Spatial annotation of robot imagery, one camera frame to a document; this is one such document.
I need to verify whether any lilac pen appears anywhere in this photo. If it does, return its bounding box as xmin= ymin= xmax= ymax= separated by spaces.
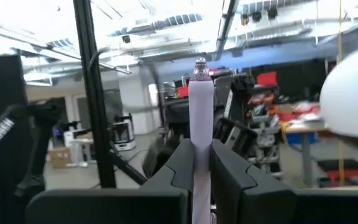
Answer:
xmin=188 ymin=57 xmax=214 ymax=224

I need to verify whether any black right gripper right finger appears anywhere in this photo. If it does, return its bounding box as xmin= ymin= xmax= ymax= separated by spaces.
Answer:
xmin=210 ymin=139 xmax=296 ymax=224

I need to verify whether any cardboard box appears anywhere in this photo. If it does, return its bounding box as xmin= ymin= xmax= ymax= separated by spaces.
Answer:
xmin=48 ymin=147 xmax=73 ymax=169

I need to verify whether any yellow hanging cord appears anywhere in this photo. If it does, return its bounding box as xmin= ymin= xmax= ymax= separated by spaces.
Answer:
xmin=336 ymin=0 xmax=346 ymax=187

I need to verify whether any white 3D printer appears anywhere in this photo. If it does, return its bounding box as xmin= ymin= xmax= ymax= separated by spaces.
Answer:
xmin=110 ymin=114 xmax=137 ymax=152

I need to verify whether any white globe table lamp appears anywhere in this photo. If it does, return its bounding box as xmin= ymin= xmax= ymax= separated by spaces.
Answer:
xmin=319 ymin=42 xmax=358 ymax=153

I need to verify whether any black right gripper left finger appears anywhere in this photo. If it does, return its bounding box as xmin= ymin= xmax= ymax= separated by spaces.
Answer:
xmin=140 ymin=139 xmax=196 ymax=192

